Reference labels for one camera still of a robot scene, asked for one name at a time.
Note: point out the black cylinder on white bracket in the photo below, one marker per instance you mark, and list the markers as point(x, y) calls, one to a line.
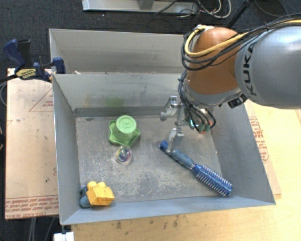
point(237, 101)

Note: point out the green round cup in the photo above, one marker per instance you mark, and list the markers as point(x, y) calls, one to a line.
point(126, 125)

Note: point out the green star-shaped dish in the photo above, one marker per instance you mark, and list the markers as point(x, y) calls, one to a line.
point(115, 138)

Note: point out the brown cardboard board, red print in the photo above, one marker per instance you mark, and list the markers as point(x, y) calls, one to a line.
point(30, 144)

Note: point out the blue hairbrush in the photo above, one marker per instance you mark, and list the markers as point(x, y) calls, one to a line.
point(205, 173)

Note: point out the clear glass ball, coloured swirl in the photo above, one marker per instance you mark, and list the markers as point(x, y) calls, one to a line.
point(123, 155)

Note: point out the yellow toy building block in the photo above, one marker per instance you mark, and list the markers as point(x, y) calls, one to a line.
point(100, 194)

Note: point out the blue-grey toy figure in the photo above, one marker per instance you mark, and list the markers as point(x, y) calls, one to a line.
point(83, 201)

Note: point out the grey metal bin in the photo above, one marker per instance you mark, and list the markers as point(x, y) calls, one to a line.
point(150, 179)

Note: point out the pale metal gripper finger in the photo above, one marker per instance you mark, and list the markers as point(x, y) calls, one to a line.
point(175, 140)
point(168, 109)

